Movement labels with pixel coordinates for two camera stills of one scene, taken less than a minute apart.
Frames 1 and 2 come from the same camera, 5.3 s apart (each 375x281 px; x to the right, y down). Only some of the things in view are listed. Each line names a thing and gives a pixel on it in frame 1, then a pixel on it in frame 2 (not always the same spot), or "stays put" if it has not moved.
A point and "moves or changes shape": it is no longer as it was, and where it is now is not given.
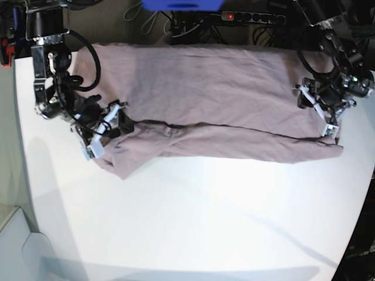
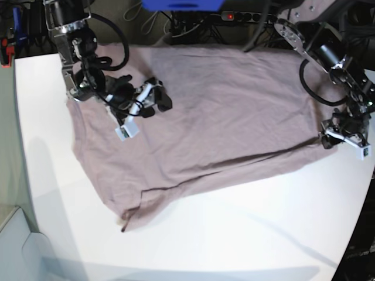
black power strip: [248, 16] stays put
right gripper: [331, 93] -> [345, 125]
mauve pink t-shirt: [231, 103] moves or changes shape
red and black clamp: [7, 50] stays put
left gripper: [109, 120] -> [125, 100]
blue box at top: [183, 5] stays put
